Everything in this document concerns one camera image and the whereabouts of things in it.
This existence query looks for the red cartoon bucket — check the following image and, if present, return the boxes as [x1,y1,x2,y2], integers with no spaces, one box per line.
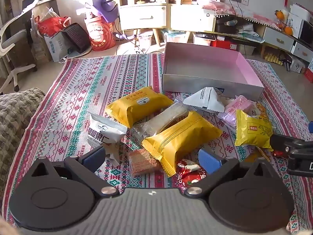
[84,16,116,52]

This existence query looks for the black storage bin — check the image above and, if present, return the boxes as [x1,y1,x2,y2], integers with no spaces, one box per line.
[215,20,239,34]

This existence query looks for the red plastic bag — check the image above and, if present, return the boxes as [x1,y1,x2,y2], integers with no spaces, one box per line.
[37,16,71,36]

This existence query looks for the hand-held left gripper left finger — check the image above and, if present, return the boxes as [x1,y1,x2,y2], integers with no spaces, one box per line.
[32,146,117,198]

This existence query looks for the pink fringed cloth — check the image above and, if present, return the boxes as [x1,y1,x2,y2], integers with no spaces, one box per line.
[198,0,289,30]

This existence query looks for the red storage box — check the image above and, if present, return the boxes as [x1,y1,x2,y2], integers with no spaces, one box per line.
[211,40,238,51]

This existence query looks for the grey knitted blanket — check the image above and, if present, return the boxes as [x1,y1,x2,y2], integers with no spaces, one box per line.
[0,88,46,194]

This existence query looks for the white cabinet drawer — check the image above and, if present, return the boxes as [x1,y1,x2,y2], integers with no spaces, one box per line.
[170,5,216,32]
[119,5,167,31]

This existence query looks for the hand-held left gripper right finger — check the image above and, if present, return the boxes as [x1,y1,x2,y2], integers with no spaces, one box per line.
[184,148,279,198]

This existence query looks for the red white candy packet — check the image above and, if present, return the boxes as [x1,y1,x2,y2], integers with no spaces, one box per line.
[176,159,208,185]

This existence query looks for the patterned woven cloth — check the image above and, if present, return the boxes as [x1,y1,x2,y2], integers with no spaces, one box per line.
[0,52,313,233]

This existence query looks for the pink cardboard box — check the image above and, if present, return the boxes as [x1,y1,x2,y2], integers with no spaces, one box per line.
[162,42,265,101]

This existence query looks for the wooden shelf cabinet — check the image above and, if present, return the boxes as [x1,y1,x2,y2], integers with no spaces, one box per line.
[117,0,216,47]

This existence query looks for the pink snack packet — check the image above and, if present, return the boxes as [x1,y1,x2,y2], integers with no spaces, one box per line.
[218,95,257,128]

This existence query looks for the large yellow snack packet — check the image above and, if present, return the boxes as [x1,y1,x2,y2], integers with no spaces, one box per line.
[141,111,223,177]
[105,86,174,129]

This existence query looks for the white cardboard box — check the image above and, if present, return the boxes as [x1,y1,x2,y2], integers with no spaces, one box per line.
[290,4,311,38]

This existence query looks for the white packet with black lettering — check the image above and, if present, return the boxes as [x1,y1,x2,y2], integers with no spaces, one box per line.
[87,112,127,165]

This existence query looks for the black microwave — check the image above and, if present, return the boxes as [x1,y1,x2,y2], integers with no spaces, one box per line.
[300,20,313,46]

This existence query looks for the white triangular snack packet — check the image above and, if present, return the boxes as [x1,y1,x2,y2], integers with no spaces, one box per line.
[182,87,225,113]

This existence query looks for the clear bread packet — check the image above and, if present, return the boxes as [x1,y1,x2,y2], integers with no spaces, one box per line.
[133,103,196,145]

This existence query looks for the black slotted heater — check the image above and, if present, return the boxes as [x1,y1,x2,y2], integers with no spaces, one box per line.
[61,23,91,54]

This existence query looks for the low wooden cabinet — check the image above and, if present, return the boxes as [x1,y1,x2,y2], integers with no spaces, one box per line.
[215,15,313,63]

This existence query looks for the small yellow snack packet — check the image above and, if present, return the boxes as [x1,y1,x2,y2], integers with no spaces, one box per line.
[235,109,274,151]

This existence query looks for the wooden desk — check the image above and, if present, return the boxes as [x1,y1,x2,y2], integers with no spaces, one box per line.
[0,0,57,61]

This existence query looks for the clear plastic storage box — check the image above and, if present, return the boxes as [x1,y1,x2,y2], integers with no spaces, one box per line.
[193,32,217,46]
[161,29,187,44]

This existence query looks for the yellow egg tray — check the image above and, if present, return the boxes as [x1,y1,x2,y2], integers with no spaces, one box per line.
[265,53,282,63]

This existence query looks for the white paper bag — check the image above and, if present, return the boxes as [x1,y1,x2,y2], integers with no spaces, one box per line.
[44,31,72,62]

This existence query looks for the white office chair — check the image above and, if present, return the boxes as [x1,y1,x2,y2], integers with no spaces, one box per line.
[0,17,37,94]

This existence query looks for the brown square cake packet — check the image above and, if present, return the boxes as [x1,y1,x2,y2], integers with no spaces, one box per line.
[127,148,159,177]

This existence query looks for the purple hat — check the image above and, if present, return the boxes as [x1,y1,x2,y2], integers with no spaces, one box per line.
[92,0,120,23]

